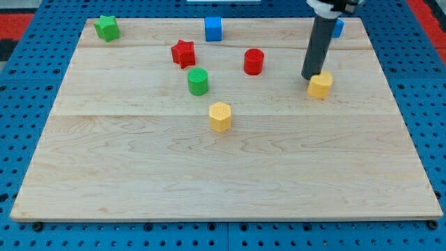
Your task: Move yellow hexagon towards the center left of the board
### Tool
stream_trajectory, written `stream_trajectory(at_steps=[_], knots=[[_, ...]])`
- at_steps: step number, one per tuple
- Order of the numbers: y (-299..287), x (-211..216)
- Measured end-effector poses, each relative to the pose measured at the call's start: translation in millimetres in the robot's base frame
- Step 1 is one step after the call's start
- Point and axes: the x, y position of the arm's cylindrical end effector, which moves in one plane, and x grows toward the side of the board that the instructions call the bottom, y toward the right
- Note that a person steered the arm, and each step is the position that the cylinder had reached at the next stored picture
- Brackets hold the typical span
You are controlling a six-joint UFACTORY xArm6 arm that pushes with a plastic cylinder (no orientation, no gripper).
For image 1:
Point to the green star block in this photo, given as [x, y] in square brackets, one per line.
[107, 28]

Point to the blue block behind tool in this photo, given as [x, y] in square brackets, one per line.
[338, 29]

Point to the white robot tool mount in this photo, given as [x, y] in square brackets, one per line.
[334, 8]

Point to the red cylinder block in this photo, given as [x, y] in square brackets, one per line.
[253, 61]

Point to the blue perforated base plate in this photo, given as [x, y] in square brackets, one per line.
[411, 61]

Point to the yellow heart block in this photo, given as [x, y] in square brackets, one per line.
[319, 85]

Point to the blue cube block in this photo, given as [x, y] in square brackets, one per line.
[213, 29]

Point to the yellow hexagon block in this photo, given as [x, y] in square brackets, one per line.
[220, 116]

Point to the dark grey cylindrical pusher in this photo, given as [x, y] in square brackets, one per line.
[318, 45]

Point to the wooden board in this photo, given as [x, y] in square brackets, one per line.
[126, 141]

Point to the green cylinder block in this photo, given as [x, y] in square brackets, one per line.
[197, 79]

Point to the red star block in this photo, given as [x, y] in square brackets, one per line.
[183, 53]

